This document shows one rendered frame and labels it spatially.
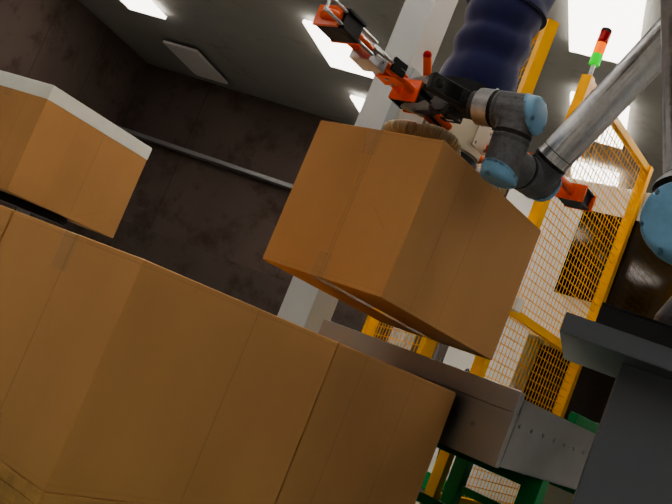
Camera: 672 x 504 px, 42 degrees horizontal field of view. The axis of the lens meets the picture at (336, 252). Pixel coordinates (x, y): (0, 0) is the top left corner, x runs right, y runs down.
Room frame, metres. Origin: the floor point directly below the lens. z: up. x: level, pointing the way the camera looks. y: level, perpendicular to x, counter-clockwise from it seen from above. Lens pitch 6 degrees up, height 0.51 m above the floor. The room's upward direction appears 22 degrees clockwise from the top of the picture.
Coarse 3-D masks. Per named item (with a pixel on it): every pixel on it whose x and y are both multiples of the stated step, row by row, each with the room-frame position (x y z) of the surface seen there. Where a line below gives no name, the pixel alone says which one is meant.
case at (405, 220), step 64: (320, 128) 2.25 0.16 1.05; (320, 192) 2.19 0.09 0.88; (384, 192) 2.07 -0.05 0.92; (448, 192) 2.07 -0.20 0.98; (320, 256) 2.14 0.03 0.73; (384, 256) 2.02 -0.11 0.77; (448, 256) 2.15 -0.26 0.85; (512, 256) 2.38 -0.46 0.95; (384, 320) 2.59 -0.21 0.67; (448, 320) 2.23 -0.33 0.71
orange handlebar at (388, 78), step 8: (320, 16) 1.89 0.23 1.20; (328, 16) 1.86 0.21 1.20; (368, 40) 1.96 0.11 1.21; (352, 48) 1.99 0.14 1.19; (384, 72) 2.09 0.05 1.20; (392, 72) 2.05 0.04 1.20; (384, 80) 2.11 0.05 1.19; (392, 80) 2.08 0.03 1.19; (400, 80) 2.08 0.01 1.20; (400, 88) 2.15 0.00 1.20; (408, 88) 2.12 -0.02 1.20; (440, 120) 2.26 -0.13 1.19; (448, 128) 2.30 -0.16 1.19; (528, 152) 2.28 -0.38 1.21; (480, 160) 2.46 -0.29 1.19; (568, 184) 2.38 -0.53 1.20; (568, 192) 2.41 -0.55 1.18
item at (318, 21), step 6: (330, 6) 1.88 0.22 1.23; (336, 6) 1.87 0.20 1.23; (318, 12) 1.90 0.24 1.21; (342, 12) 1.86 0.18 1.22; (318, 18) 1.90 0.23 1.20; (342, 18) 1.87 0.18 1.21; (318, 24) 1.89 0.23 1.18; (324, 24) 1.88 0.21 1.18; (330, 24) 1.87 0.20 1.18; (336, 24) 1.86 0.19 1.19; (324, 30) 1.91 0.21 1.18; (330, 30) 1.90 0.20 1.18; (336, 30) 1.88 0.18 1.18; (330, 36) 1.93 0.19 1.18; (336, 36) 1.92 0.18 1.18; (342, 36) 1.91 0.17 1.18; (336, 42) 1.96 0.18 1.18; (342, 42) 1.94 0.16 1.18; (348, 42) 1.93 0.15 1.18
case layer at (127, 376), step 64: (0, 256) 1.66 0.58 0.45; (64, 256) 1.55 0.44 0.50; (128, 256) 1.46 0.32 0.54; (0, 320) 1.61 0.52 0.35; (64, 320) 1.51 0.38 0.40; (128, 320) 1.45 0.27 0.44; (192, 320) 1.56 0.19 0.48; (256, 320) 1.68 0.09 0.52; (0, 384) 1.57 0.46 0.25; (64, 384) 1.47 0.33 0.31; (128, 384) 1.49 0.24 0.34; (192, 384) 1.61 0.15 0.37; (256, 384) 1.74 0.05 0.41; (320, 384) 1.90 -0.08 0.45; (384, 384) 2.09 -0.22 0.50; (0, 448) 1.52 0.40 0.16; (64, 448) 1.44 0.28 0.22; (128, 448) 1.54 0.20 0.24; (192, 448) 1.66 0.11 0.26; (256, 448) 1.80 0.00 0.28; (320, 448) 1.97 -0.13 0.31; (384, 448) 2.18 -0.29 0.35
